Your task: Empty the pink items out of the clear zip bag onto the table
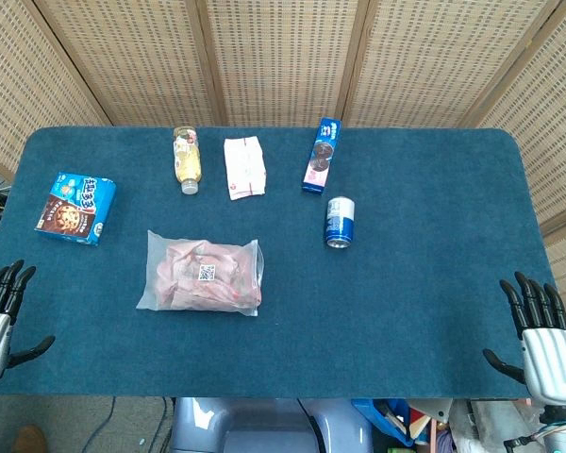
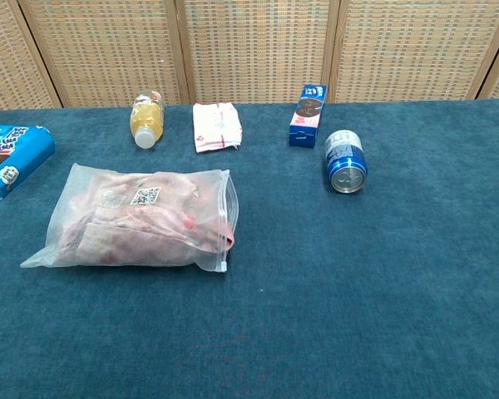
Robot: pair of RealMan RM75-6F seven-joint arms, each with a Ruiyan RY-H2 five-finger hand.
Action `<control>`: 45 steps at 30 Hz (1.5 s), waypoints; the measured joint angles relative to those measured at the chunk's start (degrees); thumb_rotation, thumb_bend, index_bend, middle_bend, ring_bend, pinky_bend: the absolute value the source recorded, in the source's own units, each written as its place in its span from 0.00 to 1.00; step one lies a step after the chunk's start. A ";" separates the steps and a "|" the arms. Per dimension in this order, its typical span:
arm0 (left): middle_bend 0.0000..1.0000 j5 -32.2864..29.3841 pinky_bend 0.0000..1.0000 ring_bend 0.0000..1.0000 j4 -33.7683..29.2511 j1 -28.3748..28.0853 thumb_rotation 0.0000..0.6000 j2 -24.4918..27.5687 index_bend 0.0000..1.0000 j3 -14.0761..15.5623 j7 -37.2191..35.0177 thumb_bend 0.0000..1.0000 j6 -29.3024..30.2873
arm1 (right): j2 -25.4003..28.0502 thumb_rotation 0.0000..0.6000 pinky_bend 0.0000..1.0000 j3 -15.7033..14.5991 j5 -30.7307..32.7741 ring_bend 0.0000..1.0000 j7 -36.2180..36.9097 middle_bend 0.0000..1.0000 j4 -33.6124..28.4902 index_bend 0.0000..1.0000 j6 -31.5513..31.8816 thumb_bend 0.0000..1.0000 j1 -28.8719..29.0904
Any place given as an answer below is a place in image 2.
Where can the translucent white zip bag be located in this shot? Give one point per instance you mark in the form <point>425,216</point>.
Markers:
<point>66,232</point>

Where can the white red-printed tissue packet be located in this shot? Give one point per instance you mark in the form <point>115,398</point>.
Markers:
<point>216,126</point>

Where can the blue Oreo cookie box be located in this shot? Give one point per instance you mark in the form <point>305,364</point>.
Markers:
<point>307,120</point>

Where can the blue soda can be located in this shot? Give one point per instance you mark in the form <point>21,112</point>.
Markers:
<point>346,164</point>

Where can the yellow drink plastic bottle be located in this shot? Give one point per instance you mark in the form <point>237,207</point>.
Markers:
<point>146,118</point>

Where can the woven rattan folding screen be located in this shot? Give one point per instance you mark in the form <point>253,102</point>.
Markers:
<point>253,50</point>

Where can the blue chocolate chip cookie box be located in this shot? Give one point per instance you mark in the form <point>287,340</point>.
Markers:
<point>12,162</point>

